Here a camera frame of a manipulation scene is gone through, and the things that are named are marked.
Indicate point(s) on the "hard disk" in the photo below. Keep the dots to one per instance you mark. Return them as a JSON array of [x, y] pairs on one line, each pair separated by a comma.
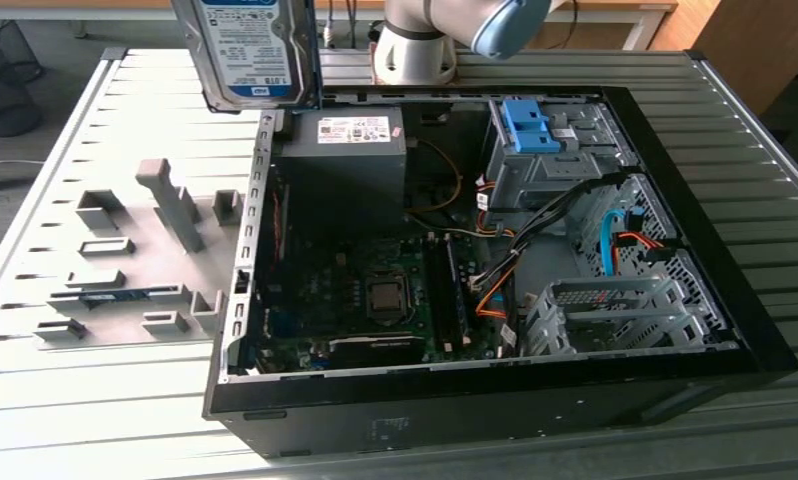
[[252, 50]]

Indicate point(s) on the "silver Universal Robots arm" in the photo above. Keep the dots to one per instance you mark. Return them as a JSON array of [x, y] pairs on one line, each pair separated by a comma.
[[415, 60]]

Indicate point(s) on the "metal disk bay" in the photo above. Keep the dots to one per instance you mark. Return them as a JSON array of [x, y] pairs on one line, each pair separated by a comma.
[[626, 311]]

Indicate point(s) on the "green motherboard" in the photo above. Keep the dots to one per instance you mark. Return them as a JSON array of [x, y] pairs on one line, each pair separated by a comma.
[[413, 255]]

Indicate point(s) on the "silver CPU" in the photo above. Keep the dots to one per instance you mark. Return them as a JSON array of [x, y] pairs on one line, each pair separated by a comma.
[[387, 296]]

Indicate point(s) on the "black RAM slot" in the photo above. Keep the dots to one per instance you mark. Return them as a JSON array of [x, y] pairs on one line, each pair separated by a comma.
[[434, 295], [445, 295]]

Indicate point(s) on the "black RAM stick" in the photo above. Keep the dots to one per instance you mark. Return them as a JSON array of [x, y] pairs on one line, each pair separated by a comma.
[[459, 295]]

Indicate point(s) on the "CPU socket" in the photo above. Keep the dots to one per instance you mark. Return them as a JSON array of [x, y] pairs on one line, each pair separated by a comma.
[[367, 312]]

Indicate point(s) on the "grey power supply unit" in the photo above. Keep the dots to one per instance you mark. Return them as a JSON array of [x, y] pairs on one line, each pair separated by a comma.
[[346, 150]]

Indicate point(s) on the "black graphics card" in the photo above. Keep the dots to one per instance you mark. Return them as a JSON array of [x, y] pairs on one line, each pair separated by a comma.
[[373, 352]]

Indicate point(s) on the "metal optical drive cage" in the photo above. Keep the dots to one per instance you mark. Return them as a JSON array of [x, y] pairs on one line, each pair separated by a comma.
[[559, 172]]

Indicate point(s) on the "blue plastic drive latch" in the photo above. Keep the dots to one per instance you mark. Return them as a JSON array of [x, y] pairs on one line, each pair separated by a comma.
[[529, 130]]

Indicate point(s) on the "black open PC case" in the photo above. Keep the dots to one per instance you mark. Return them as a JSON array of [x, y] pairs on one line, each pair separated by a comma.
[[439, 415]]

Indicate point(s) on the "grey parts rack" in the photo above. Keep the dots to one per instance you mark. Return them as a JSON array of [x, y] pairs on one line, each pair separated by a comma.
[[139, 260]]

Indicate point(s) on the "blue RAM stick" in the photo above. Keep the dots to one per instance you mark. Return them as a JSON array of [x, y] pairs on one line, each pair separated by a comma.
[[115, 296]]

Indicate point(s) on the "black mesh waste basket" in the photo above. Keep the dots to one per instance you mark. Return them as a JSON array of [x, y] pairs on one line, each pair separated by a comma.
[[6, 90]]

